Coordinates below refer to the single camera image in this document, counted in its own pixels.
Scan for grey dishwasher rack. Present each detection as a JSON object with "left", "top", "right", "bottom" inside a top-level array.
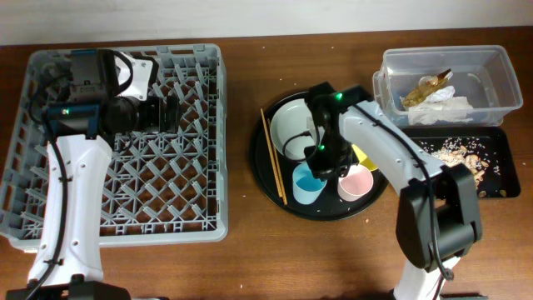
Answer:
[{"left": 1, "top": 44, "right": 228, "bottom": 253}]

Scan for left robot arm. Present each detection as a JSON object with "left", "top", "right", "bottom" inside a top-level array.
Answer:
[{"left": 6, "top": 48, "right": 182, "bottom": 299}]

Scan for round black tray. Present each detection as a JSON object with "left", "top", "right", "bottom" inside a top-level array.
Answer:
[{"left": 249, "top": 92, "right": 388, "bottom": 221}]

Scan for clear plastic bin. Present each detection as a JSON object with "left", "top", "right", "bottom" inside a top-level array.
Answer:
[{"left": 373, "top": 45, "right": 523, "bottom": 128}]

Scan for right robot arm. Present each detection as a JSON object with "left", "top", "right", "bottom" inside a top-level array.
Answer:
[{"left": 304, "top": 82, "right": 482, "bottom": 299}]

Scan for grey plate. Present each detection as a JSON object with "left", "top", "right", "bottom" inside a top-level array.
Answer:
[{"left": 270, "top": 98, "right": 316, "bottom": 161}]

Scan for pink cup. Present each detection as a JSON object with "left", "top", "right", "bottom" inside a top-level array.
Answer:
[{"left": 337, "top": 165, "right": 374, "bottom": 202}]

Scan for blue cup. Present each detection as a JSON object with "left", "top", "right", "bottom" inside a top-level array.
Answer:
[{"left": 292, "top": 163, "right": 327, "bottom": 205}]

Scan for wooden chopstick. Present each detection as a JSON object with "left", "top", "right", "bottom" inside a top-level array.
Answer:
[
  {"left": 260, "top": 108, "right": 282, "bottom": 198},
  {"left": 267, "top": 118, "right": 287, "bottom": 207}
]

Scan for yellow bowl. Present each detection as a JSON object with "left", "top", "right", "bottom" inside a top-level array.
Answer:
[{"left": 351, "top": 144, "right": 378, "bottom": 172}]

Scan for food scraps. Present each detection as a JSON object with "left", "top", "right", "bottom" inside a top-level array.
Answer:
[{"left": 416, "top": 137, "right": 508, "bottom": 198}]

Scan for white tissue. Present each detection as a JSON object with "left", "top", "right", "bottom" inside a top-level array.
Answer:
[{"left": 400, "top": 86, "right": 473, "bottom": 125}]

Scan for black rectangular tray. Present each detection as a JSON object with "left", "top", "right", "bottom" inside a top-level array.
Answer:
[{"left": 404, "top": 127, "right": 521, "bottom": 198}]

